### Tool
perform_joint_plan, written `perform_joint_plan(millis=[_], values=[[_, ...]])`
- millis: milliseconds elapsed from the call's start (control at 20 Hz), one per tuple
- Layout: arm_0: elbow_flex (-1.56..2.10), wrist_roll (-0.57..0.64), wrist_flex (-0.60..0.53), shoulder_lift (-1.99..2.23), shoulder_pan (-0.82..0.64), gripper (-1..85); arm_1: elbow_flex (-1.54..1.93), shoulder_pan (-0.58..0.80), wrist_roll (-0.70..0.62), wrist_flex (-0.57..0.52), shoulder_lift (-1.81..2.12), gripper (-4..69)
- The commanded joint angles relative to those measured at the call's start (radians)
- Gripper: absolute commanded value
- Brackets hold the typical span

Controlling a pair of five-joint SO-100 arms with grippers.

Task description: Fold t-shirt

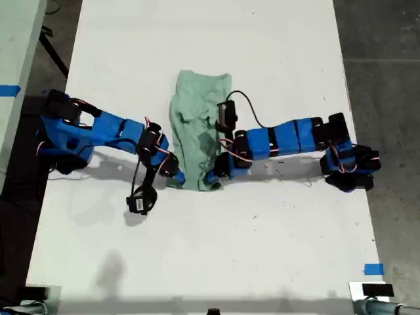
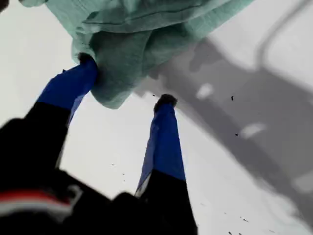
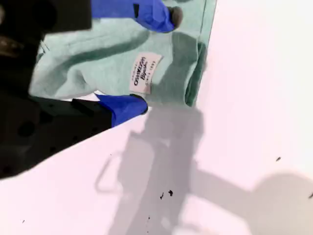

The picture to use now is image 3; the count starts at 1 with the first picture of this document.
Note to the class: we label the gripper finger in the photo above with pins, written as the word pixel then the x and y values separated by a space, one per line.
pixel 122 110
pixel 151 14

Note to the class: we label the pale green T-shirt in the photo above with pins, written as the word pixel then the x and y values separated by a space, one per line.
pixel 110 61

